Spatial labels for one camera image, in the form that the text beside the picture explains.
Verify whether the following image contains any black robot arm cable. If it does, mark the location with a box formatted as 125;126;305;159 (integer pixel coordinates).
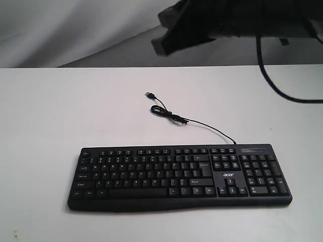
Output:
255;0;323;103

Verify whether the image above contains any black acer keyboard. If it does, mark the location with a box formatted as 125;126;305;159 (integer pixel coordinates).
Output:
68;144;292;212

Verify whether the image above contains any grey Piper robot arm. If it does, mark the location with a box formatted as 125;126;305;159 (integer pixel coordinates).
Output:
151;1;322;56

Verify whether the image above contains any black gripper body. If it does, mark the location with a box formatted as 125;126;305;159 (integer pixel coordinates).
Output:
151;1;238;56

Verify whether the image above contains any black keyboard USB cable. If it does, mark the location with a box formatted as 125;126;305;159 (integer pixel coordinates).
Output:
144;92;237;146

